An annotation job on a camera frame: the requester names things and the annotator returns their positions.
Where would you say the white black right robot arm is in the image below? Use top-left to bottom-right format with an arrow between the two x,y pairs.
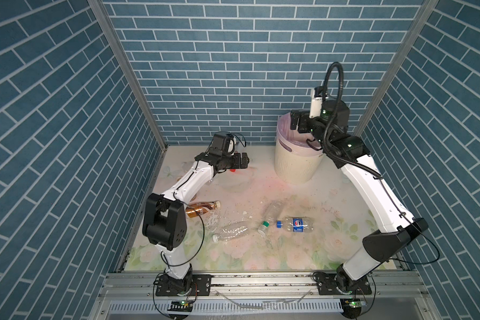
290,100 -> 428,293

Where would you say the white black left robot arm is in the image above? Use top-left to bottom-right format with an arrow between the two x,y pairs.
142,152 -> 249,280

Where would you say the beige bin pink liner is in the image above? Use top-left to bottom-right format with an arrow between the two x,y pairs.
274,113 -> 325,185

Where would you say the amber tea bottle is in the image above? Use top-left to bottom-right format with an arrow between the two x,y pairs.
185,201 -> 221,218

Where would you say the clear bottle green cap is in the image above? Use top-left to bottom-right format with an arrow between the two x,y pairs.
257,201 -> 285,237

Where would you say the clear crushed bottle white cap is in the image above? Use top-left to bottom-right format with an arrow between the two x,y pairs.
212,221 -> 251,243

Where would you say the clear Pepsi bottle blue cap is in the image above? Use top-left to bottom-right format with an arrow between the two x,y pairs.
276,217 -> 313,233

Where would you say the black corrugated cable conduit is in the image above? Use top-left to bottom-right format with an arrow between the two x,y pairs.
321,61 -> 345,155

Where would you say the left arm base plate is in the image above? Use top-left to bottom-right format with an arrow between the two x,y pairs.
154,273 -> 212,297

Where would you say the aluminium corner post right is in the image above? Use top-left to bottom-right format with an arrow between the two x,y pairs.
353,0 -> 439,136

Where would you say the aluminium corner post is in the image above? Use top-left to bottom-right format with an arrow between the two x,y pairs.
353,0 -> 439,136
87,0 -> 168,147

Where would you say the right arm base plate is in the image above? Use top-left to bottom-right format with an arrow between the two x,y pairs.
311,271 -> 373,295

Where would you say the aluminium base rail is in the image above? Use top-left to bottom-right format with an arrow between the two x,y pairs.
90,271 -> 440,319

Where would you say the aluminium corner post left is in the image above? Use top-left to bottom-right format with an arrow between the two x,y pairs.
87,0 -> 168,147

